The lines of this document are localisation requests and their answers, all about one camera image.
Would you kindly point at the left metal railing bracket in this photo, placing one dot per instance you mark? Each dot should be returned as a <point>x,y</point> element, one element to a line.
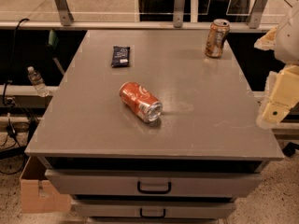
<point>64,12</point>

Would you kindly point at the middle metal railing bracket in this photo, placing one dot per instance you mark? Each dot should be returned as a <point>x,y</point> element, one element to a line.
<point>178,13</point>

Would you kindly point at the upper grey drawer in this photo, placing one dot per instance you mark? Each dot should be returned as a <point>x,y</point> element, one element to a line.
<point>151,183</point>

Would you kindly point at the dark blue snack packet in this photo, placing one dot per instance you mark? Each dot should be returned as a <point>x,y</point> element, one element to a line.
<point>120,57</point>

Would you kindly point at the right metal railing bracket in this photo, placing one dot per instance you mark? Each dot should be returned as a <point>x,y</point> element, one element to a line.
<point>256,13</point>

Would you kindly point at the brown cardboard box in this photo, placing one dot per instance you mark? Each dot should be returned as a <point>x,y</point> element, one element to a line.
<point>38,195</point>

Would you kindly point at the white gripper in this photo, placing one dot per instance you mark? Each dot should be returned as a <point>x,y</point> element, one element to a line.
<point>288,37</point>

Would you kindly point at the orange soda can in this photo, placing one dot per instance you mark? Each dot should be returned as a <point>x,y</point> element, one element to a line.
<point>219,29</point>

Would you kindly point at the grey drawer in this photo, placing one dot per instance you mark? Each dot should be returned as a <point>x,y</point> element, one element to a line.
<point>153,209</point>
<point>151,183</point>

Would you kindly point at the clear plastic water bottle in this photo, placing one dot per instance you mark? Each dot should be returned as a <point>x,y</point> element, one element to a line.
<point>37,82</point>

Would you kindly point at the red cola can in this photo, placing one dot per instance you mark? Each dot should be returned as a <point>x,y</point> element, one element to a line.
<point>144,104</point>

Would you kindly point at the lower grey drawer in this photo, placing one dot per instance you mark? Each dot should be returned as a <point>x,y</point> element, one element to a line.
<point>153,209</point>

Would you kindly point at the metal railing bracket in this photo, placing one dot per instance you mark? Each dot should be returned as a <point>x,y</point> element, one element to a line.
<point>256,13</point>
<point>64,12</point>
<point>178,13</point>

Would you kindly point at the green handled tool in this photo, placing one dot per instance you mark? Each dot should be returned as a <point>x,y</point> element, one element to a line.
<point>51,46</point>

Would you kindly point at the grey drawer cabinet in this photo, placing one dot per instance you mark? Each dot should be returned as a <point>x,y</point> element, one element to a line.
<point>146,129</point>

